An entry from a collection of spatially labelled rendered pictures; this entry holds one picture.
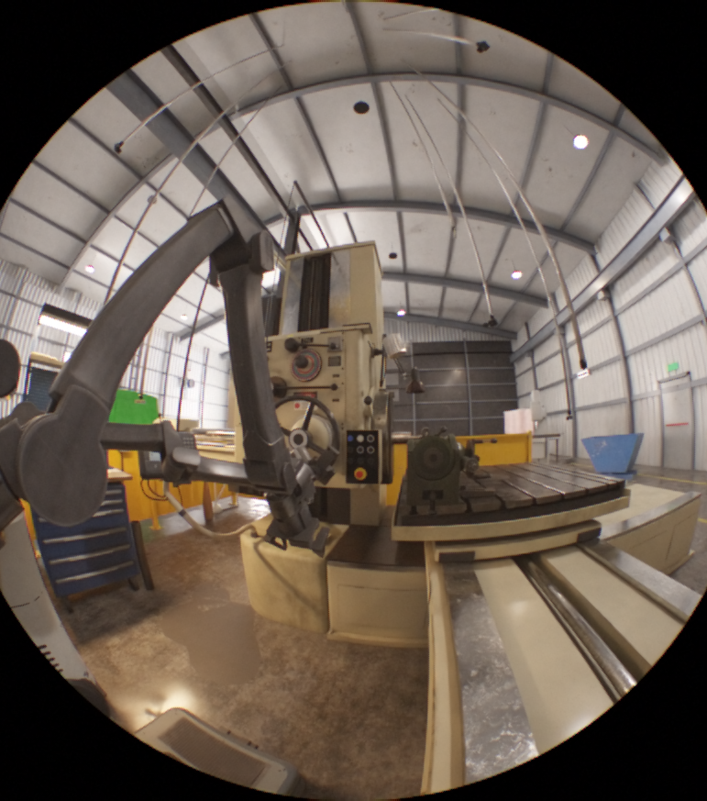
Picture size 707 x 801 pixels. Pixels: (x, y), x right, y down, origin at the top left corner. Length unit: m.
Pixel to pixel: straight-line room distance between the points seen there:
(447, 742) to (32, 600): 0.68
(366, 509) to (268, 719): 1.56
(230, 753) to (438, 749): 0.70
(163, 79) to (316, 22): 3.73
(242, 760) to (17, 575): 0.89
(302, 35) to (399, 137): 3.66
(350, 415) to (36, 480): 1.19
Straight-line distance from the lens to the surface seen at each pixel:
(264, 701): 1.55
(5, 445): 0.24
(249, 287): 0.41
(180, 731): 1.23
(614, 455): 6.74
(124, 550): 2.24
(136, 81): 5.30
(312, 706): 1.51
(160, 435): 0.65
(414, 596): 1.54
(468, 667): 0.75
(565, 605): 1.06
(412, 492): 1.12
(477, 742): 0.64
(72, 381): 0.23
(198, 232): 0.36
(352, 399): 1.25
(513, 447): 3.92
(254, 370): 0.40
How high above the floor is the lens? 1.32
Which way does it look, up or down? 7 degrees up
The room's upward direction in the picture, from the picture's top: straight up
